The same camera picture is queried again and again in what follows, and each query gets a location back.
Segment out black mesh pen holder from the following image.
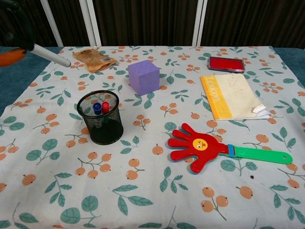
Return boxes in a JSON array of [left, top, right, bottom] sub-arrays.
[[76, 90, 124, 145]]

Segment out white partition frame post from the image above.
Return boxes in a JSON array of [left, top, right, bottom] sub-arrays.
[[79, 0, 102, 47], [40, 0, 64, 47], [191, 0, 207, 47]]

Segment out white marker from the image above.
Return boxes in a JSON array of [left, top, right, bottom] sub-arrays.
[[32, 43, 71, 67]]

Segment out brown snack pouch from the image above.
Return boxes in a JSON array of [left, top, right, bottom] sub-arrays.
[[72, 47, 119, 73]]

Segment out red ink pad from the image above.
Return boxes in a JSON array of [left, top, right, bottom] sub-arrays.
[[208, 56, 246, 73]]

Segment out yellow cream notebook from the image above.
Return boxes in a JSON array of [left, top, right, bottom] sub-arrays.
[[199, 73, 271, 122]]

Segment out purple foam cube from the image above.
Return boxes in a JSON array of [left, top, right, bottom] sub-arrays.
[[127, 59, 161, 96]]

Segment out blue marker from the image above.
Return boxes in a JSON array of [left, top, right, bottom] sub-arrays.
[[92, 102, 102, 116]]

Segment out floral print tablecloth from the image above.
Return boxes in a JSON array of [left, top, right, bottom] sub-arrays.
[[0, 45, 305, 229]]

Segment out red hand clapper toy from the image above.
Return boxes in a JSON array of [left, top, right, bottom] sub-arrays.
[[167, 123, 293, 174]]

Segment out black silver robot left hand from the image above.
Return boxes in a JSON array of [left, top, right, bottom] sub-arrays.
[[0, 0, 36, 68]]

